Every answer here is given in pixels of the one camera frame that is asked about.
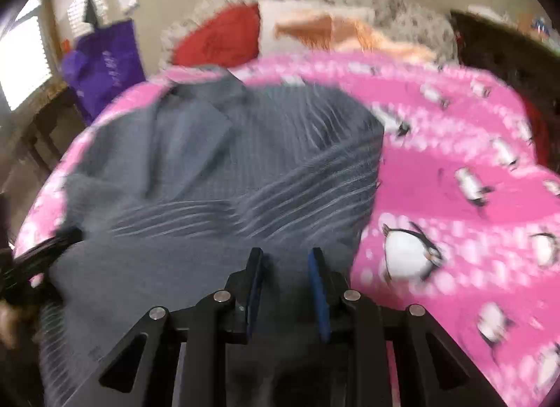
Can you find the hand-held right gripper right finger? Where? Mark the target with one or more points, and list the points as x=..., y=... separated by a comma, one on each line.
x=318, y=297

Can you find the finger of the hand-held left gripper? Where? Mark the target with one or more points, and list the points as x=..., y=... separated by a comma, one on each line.
x=48, y=247

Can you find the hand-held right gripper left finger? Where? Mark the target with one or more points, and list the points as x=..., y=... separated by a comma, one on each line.
x=253, y=284

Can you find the grey striped jacket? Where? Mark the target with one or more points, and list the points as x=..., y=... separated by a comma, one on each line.
x=210, y=197

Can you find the wooden side table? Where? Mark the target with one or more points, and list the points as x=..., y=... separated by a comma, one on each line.
x=41, y=122

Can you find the pink penguin printed blanket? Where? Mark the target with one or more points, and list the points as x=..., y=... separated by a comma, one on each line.
x=459, y=197

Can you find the purple bag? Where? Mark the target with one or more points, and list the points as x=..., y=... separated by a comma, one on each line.
x=103, y=70

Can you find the window with blinds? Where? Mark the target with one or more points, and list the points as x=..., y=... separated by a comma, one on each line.
x=26, y=52

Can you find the red pillow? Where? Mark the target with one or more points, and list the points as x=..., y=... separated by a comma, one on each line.
x=218, y=39

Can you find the white and orange pillow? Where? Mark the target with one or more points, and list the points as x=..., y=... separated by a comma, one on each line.
x=323, y=28

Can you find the dark wooden furniture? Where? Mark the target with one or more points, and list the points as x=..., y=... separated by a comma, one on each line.
x=503, y=44

